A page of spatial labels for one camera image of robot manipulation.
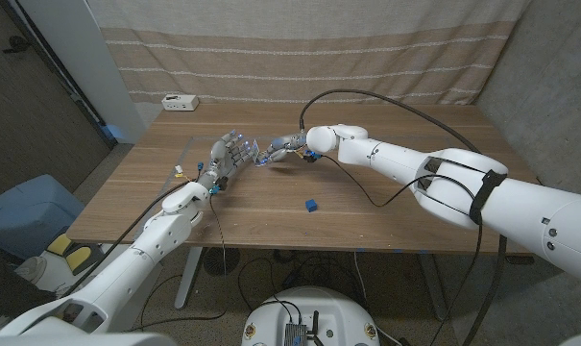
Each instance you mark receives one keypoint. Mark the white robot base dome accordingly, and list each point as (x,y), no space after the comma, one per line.
(328,312)

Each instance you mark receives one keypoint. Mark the blue plastic bin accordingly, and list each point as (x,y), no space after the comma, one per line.
(26,216)

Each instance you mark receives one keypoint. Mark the grey table leg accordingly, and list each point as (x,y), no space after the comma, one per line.
(434,288)

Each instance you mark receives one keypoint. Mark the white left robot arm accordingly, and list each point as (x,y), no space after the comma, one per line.
(127,274)

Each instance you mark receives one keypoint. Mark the one dollar bill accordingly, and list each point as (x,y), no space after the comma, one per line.
(255,150)

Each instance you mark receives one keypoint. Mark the yellow black foot pedal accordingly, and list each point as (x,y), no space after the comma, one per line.
(59,244)

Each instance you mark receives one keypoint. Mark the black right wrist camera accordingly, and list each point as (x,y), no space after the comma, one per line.
(310,156)

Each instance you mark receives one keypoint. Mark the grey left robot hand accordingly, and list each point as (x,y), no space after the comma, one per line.
(225,161)

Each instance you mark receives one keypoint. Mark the white power strip box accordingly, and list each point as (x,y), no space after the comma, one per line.
(179,102)

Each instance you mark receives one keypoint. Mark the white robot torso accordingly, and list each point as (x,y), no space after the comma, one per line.
(79,340)

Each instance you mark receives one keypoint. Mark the black antenna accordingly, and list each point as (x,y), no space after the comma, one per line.
(315,322)

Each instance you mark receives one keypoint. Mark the beige striped curtain backdrop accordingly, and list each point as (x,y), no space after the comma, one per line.
(295,48)

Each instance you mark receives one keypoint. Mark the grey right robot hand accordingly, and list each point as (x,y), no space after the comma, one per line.
(287,144)

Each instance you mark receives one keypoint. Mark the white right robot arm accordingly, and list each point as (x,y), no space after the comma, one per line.
(535,211)

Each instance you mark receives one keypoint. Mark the person's black trouser leg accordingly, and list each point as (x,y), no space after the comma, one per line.
(2,283)

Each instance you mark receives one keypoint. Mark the small blue block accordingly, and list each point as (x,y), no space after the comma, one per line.
(311,205)

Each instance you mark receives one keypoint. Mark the grey electronics box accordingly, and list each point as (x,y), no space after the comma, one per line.
(295,335)

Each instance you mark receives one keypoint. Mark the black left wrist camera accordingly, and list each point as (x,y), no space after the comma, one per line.
(222,184)

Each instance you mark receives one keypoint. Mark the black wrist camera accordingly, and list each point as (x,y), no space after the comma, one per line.
(222,184)
(310,156)

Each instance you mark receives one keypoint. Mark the white table leg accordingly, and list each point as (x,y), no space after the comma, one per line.
(190,274)

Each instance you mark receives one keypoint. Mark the white wall panel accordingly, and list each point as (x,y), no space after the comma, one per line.
(79,57)

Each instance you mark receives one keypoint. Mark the round black floor fan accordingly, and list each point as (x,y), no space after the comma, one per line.
(221,262)

